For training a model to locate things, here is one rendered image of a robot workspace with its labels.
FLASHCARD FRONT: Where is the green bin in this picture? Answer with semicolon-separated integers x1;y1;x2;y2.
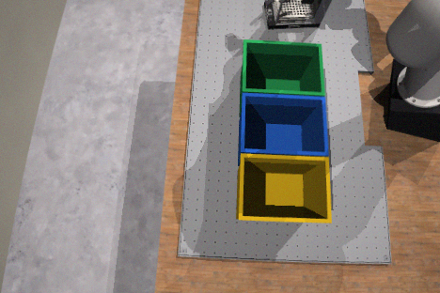
239;39;325;117

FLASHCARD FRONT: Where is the yellow open-top bin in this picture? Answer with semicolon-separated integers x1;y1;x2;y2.
236;153;332;224

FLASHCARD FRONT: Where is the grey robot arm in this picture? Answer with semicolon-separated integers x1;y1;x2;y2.
386;0;440;108

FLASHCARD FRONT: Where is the blue open bin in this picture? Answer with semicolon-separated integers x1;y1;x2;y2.
238;93;329;166

